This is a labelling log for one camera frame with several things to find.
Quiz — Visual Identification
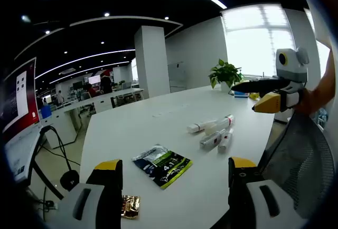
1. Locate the small translucent skincare bottle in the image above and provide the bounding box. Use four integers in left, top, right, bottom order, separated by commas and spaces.
199, 128, 227, 149

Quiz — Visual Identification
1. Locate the potted green plant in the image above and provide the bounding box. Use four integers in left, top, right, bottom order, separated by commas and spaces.
208, 58, 245, 93

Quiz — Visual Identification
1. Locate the monitor with red screen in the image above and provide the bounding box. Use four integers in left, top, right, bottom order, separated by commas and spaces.
0, 56, 41, 135

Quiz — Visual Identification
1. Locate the black floor cable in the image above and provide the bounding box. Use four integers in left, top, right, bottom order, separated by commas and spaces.
39, 125, 81, 172

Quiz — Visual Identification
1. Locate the white cabinet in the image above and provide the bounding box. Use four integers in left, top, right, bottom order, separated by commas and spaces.
167, 61, 187, 93

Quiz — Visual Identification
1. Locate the green silver skincare pouch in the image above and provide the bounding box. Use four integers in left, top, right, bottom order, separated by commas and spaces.
131, 144, 194, 190

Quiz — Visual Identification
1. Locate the person's right hand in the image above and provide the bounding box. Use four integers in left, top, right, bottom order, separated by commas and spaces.
293, 88, 322, 116

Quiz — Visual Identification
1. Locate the large red-collar skincare bottle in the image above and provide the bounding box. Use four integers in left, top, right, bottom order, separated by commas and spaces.
203, 114, 236, 136

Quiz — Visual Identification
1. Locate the long white counter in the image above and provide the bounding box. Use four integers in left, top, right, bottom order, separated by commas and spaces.
39, 88, 145, 149

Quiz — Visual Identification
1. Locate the white stand tray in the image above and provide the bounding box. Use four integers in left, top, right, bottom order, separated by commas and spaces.
2, 122, 43, 183

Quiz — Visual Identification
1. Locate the white power strip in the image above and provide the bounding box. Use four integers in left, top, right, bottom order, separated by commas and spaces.
42, 199, 59, 212

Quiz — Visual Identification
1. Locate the small white skincare bottle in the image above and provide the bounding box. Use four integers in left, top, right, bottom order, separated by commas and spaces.
217, 127, 235, 154

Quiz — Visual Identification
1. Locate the blue storage bin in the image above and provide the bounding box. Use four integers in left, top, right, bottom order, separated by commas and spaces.
40, 104, 53, 119

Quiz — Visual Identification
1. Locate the grey mesh office chair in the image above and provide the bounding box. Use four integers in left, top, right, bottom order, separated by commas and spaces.
257, 110, 336, 221

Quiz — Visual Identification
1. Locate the black stand base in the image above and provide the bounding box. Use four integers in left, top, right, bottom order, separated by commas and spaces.
59, 169, 80, 192

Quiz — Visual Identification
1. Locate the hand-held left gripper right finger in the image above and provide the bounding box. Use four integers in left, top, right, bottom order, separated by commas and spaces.
228, 156, 304, 229

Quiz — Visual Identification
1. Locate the white square pillar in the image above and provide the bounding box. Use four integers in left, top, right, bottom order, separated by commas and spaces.
134, 25, 171, 99

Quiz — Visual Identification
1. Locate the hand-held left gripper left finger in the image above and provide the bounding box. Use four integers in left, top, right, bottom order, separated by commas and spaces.
61, 159, 124, 229

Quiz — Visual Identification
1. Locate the white skincare tube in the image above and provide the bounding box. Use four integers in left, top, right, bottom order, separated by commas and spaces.
186, 119, 220, 134

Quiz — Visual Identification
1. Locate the gold foil skincare sachet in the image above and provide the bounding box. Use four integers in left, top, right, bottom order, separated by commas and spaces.
120, 194, 141, 220

